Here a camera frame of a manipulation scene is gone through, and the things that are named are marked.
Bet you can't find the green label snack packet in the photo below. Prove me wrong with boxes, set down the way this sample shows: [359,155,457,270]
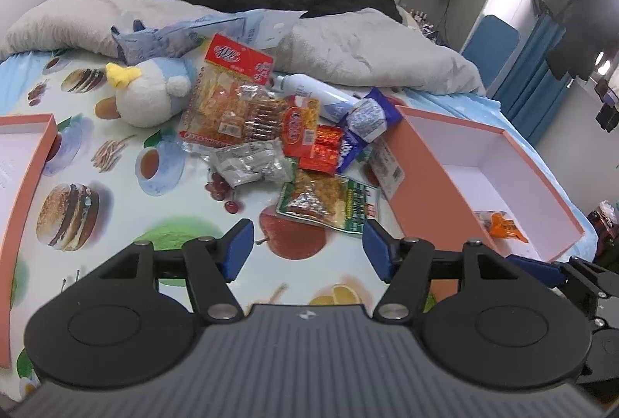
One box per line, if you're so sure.
[275,168,381,236]

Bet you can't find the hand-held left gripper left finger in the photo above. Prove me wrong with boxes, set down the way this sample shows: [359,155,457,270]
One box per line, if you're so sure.
[84,219,255,325]

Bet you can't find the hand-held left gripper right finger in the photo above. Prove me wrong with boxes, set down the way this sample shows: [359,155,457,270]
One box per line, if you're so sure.
[362,219,535,325]

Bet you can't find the puffy blue white snack packet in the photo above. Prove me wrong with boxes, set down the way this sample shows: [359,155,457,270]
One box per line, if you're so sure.
[345,86,403,144]

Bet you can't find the hanging dark clothes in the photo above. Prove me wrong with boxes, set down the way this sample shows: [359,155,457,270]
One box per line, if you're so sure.
[540,0,619,83]

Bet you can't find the large red label snack packet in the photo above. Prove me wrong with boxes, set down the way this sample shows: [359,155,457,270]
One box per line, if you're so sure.
[178,33,276,154]

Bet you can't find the pink box lid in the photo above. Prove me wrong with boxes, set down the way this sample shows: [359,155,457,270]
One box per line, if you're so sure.
[0,112,59,369]

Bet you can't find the blue chair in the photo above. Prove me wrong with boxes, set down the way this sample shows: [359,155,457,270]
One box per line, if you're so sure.
[461,14,522,98]

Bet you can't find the blue curtain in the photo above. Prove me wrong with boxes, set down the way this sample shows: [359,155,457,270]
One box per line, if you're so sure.
[497,10,577,149]

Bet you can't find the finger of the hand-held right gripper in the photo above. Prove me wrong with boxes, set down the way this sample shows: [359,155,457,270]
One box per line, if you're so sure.
[505,254,619,303]

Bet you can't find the pink cardboard box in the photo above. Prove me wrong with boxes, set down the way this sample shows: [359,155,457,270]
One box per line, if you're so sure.
[388,105,587,303]

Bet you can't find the clear brown cookie packet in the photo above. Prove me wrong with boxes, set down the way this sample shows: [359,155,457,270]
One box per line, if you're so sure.
[243,86,292,141]

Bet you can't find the white spray bottle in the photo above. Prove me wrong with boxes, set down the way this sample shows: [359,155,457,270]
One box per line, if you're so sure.
[272,73,362,125]

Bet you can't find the red foil tea packet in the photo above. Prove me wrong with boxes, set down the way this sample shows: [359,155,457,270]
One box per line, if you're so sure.
[298,146,340,177]
[314,126,345,156]

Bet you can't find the grey duvet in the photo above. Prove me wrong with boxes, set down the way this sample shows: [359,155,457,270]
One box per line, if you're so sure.
[4,0,486,98]

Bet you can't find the silver white shrimp snack packet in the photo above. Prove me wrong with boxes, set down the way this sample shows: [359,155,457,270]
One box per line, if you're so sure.
[207,139,297,190]

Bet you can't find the flat blue snack packet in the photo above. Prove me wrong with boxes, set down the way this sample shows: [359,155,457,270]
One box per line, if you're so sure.
[336,128,374,173]

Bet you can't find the small orange snack packet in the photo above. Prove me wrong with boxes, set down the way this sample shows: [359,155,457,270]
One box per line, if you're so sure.
[475,210,529,245]

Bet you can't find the red orange snack packet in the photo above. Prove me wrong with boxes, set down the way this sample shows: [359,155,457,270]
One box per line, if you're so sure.
[282,96,323,158]

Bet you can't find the penguin plush toy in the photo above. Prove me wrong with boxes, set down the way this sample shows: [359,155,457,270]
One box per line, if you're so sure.
[105,57,195,129]

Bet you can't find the light blue paper bag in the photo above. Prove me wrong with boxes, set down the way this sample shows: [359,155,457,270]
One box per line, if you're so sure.
[110,8,309,67]

